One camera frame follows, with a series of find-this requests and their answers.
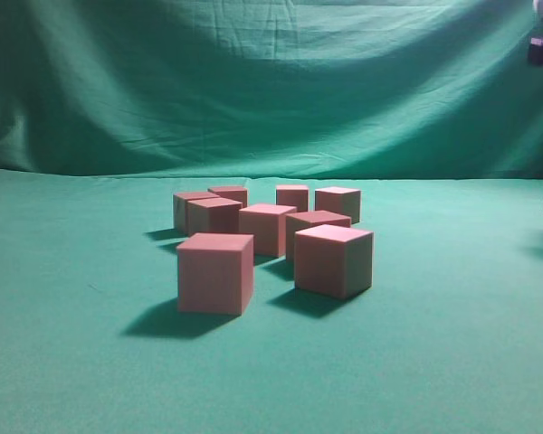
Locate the green cloth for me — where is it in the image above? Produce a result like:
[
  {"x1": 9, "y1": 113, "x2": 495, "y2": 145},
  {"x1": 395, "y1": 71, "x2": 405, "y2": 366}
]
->
[{"x1": 0, "y1": 1, "x2": 543, "y2": 433}]

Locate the pink foam cube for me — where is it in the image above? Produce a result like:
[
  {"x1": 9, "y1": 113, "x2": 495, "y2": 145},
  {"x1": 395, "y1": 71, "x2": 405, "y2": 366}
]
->
[
  {"x1": 275, "y1": 184, "x2": 310, "y2": 212},
  {"x1": 285, "y1": 210, "x2": 351, "y2": 261},
  {"x1": 173, "y1": 192, "x2": 218, "y2": 234},
  {"x1": 239, "y1": 203, "x2": 297, "y2": 258},
  {"x1": 187, "y1": 197, "x2": 243, "y2": 235},
  {"x1": 314, "y1": 186, "x2": 361, "y2": 224},
  {"x1": 176, "y1": 233, "x2": 254, "y2": 316},
  {"x1": 293, "y1": 224, "x2": 375, "y2": 299},
  {"x1": 207, "y1": 185, "x2": 248, "y2": 208}
]

